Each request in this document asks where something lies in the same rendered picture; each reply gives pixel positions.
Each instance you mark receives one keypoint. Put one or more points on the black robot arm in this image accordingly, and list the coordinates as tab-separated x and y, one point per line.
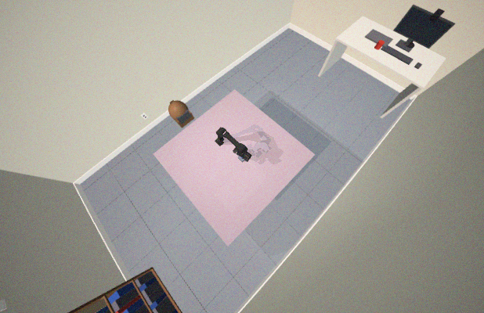
241	148

